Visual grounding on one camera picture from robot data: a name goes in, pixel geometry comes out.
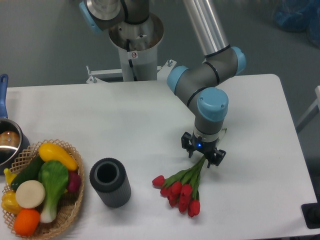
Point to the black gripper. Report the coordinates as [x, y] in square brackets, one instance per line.
[195, 142]

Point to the woven wicker basket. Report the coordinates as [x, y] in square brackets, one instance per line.
[69, 204]

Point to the orange fruit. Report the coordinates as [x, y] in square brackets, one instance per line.
[26, 222]

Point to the blue plastic bag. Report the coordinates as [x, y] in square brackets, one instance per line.
[299, 16]

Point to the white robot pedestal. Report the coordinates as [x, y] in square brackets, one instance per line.
[137, 46]

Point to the green bok choy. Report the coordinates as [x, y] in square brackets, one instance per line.
[54, 177]

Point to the dark green cucumber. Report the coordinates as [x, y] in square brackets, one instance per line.
[30, 172]

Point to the yellow squash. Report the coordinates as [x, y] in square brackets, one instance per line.
[52, 152]

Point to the red tulip bouquet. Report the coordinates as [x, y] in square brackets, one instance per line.
[182, 188]

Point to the red radish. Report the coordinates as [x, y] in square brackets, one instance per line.
[74, 182]

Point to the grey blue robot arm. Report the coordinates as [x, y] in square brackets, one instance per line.
[196, 88]

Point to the beige round disc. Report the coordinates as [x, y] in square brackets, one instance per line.
[30, 194]

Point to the white furniture frame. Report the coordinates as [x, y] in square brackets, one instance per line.
[310, 113]

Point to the yellow bell pepper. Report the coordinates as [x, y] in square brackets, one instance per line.
[9, 203]

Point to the blue handled saucepan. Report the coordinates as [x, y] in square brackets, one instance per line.
[12, 139]

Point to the yellow banana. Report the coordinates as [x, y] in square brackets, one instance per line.
[9, 176]

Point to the dark grey ribbed vase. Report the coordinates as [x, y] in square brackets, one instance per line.
[109, 179]

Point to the black device at edge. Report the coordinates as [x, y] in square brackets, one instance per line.
[311, 214]

